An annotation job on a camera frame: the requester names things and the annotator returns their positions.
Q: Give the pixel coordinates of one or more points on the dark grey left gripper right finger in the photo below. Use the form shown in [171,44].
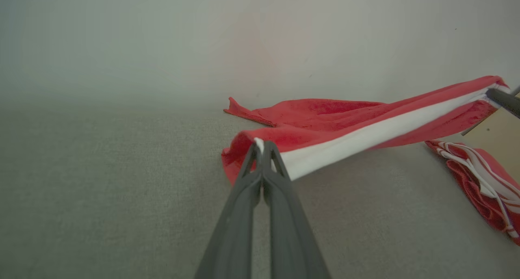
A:
[288,238]

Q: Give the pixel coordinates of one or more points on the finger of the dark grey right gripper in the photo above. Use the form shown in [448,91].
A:
[505,102]

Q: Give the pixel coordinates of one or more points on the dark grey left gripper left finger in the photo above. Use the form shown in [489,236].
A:
[235,230]

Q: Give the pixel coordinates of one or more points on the red Bulls 23 jersey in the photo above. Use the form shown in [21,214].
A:
[471,189]

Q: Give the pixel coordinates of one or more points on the red shorts with white stripe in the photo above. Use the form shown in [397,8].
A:
[325,112]

